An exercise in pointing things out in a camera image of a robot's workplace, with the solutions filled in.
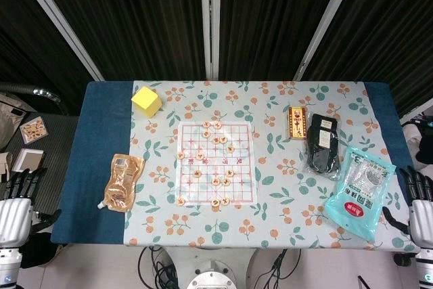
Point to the white red chess board sheet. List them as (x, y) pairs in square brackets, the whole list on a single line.
[(236, 163)]

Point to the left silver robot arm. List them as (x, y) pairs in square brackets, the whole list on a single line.
[(8, 268)]

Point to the white tray of wooden pieces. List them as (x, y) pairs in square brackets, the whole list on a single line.
[(33, 130)]

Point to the floral printed tablecloth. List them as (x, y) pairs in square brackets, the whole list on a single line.
[(277, 214)]

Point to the chair with chrome armrest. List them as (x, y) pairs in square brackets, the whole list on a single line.
[(44, 94)]

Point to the beige fabric bag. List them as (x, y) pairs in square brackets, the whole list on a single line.
[(10, 116)]

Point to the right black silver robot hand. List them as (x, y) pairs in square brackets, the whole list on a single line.
[(423, 224)]

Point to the red yellow carton box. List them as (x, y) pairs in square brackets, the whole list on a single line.
[(297, 123)]

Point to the wooden chess piece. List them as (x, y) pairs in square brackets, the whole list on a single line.
[(227, 172), (226, 182), (181, 201), (216, 181), (223, 139), (181, 155), (196, 174), (199, 156), (230, 149), (218, 124), (205, 133), (206, 124), (225, 200), (215, 202), (216, 139)]

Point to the light blue cleaning cloth pack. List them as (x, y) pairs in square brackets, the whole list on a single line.
[(362, 194)]

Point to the white cardboard box lid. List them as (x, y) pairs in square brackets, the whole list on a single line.
[(27, 160)]

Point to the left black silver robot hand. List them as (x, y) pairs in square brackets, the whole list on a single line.
[(15, 221)]

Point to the white frame post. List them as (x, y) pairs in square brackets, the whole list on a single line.
[(210, 21), (326, 21), (57, 21)]

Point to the blue table cloth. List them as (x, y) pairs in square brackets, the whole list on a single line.
[(94, 133)]

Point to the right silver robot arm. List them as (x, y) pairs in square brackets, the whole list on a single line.
[(425, 270)]

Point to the yellow cube block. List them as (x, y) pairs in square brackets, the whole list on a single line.
[(145, 103)]

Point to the brown sauce pouch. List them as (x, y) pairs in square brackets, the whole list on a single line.
[(123, 180)]

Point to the silver robot base column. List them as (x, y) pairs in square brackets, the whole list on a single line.
[(211, 277)]

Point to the black socks in plastic bag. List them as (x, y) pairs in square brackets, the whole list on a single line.
[(321, 153)]

